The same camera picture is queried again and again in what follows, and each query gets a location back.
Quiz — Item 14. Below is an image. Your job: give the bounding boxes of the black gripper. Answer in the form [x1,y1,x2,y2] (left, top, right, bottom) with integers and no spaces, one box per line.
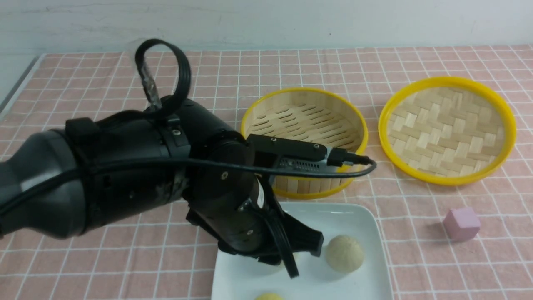
[185,175,324,266]

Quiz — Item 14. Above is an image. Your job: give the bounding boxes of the pale green steamed bun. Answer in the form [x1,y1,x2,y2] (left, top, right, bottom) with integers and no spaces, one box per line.
[325,234,365,274]

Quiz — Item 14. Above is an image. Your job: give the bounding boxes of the white square plate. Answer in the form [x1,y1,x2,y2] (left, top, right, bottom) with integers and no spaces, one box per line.
[211,202,394,300]

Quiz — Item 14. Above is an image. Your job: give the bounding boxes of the yellow steamed bun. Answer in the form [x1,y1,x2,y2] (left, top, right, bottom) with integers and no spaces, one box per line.
[254,292,284,300]

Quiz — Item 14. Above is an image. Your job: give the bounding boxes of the black cable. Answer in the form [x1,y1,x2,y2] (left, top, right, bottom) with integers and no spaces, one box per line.
[0,39,377,279]

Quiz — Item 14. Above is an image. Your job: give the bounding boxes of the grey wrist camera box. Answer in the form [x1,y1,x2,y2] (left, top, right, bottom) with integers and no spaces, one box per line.
[246,134,371,175]

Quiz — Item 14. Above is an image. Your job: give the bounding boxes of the pink cube block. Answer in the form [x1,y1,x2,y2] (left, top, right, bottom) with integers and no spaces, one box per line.
[442,207,481,242]

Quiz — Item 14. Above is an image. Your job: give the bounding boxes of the pink checkered tablecloth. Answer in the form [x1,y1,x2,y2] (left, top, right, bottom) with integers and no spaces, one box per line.
[1,45,532,300]

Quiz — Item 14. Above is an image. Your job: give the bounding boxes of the yellow rimmed bamboo steamer basket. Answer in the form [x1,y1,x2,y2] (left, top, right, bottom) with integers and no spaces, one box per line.
[240,87,369,200]

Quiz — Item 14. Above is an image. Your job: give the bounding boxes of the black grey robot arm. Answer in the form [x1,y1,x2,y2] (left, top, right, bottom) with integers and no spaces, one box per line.
[1,99,324,275]

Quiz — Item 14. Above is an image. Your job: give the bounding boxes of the yellow rimmed woven steamer lid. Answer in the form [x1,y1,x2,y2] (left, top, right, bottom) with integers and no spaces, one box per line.
[378,77,517,186]

